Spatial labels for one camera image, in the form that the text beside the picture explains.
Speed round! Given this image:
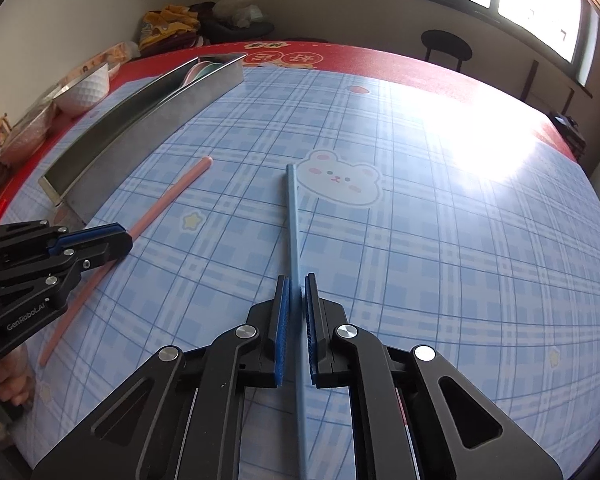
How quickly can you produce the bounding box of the pink chopstick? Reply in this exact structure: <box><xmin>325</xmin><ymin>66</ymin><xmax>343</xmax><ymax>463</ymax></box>
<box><xmin>37</xmin><ymin>155</ymin><xmax>214</xmax><ymax>366</ymax></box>

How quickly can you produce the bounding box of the steel utensil tray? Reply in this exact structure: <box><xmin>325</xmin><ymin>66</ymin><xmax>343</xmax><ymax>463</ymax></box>
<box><xmin>38</xmin><ymin>53</ymin><xmax>245</xmax><ymax>230</ymax></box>

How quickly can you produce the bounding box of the blue chopstick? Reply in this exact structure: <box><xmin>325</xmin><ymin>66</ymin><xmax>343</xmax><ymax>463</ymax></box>
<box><xmin>286</xmin><ymin>164</ymin><xmax>310</xmax><ymax>480</ymax></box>

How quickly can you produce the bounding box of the pink spoon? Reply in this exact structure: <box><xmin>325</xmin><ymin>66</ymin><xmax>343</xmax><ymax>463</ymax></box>
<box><xmin>182</xmin><ymin>61</ymin><xmax>211</xmax><ymax>87</ymax></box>

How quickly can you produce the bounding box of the green spoon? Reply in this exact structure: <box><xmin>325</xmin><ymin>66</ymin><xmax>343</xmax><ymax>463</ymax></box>
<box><xmin>198</xmin><ymin>62</ymin><xmax>224</xmax><ymax>77</ymax></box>

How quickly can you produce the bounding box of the person's left hand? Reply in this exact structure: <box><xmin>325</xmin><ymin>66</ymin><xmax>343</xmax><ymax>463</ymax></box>
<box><xmin>0</xmin><ymin>344</ymin><xmax>34</xmax><ymax>406</ymax></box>

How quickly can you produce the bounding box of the plastic covered bowl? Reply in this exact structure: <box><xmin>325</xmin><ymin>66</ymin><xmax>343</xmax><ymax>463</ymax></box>
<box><xmin>0</xmin><ymin>101</ymin><xmax>56</xmax><ymax>167</ymax></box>

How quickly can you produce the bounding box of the white textured bowl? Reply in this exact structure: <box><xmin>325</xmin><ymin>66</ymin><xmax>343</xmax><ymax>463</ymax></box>
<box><xmin>54</xmin><ymin>62</ymin><xmax>110</xmax><ymax>117</ymax></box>

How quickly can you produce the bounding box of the tissue pack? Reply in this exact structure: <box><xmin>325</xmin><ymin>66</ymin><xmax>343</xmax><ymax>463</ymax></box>
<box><xmin>59</xmin><ymin>41</ymin><xmax>140</xmax><ymax>86</ymax></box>

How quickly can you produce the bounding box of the blue plaid placemat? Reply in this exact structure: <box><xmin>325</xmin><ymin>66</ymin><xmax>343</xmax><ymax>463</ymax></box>
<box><xmin>12</xmin><ymin>67</ymin><xmax>600</xmax><ymax>474</ymax></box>

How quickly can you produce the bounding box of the yellow and red clothes pile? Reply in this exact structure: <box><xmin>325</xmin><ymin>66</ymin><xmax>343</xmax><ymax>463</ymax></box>
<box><xmin>137</xmin><ymin>1</ymin><xmax>213</xmax><ymax>58</ymax></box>

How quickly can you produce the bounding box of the white plastic bag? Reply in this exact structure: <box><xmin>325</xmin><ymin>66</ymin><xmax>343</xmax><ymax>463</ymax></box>
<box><xmin>212</xmin><ymin>0</ymin><xmax>264</xmax><ymax>28</ymax></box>

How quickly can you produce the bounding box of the rice cooker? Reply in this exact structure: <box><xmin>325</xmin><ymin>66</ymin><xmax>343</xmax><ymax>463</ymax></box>
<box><xmin>548</xmin><ymin>112</ymin><xmax>586</xmax><ymax>162</ymax></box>

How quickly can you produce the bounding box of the black stool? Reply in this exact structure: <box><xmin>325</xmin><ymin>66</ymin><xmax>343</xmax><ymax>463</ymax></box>
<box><xmin>420</xmin><ymin>29</ymin><xmax>474</xmax><ymax>73</ymax></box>

